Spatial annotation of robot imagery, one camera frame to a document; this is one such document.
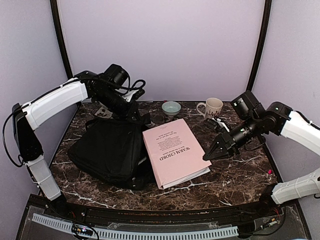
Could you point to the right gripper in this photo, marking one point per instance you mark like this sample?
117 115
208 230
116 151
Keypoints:
229 143

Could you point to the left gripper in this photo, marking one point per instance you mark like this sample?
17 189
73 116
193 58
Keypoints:
128 113

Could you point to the pink book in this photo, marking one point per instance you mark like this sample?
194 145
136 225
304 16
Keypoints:
175 154

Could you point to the black student bag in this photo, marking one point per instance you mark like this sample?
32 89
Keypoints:
113 151

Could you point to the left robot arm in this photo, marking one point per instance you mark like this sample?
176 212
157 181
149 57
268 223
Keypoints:
23 137

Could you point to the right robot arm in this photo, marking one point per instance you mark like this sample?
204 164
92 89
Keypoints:
304 145

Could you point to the floral fabric coaster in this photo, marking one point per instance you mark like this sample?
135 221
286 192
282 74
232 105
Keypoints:
102 112

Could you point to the cream floral mug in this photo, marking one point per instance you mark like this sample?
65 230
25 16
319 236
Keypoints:
211 108

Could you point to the celadon bowl centre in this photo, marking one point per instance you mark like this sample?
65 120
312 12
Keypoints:
171 108

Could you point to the small circuit board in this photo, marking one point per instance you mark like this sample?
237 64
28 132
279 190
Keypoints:
79 229

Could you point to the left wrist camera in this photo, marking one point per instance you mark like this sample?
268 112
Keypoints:
116 74

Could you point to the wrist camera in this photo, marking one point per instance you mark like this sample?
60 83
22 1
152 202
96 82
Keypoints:
247 106
116 74

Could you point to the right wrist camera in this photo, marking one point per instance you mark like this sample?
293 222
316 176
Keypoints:
247 106

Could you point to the black front rail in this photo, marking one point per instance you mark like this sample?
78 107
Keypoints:
236 215

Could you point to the white slotted cable duct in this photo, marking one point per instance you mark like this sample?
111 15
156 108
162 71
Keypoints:
122 232

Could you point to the left black frame post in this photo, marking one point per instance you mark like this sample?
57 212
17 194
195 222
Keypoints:
60 38

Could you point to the black frame post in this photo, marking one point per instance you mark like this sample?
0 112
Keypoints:
260 44
60 38

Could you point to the right black frame post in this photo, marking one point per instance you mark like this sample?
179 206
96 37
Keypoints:
260 44

